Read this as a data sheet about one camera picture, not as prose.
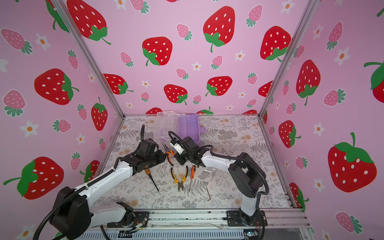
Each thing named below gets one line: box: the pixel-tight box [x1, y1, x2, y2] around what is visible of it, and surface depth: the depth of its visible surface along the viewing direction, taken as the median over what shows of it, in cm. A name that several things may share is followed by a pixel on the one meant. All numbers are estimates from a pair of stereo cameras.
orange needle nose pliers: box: [162, 142, 176, 166], surface depth 88 cm
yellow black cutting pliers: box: [170, 165, 189, 192], surface depth 88 cm
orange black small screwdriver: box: [188, 165, 196, 192], surface depth 92 cm
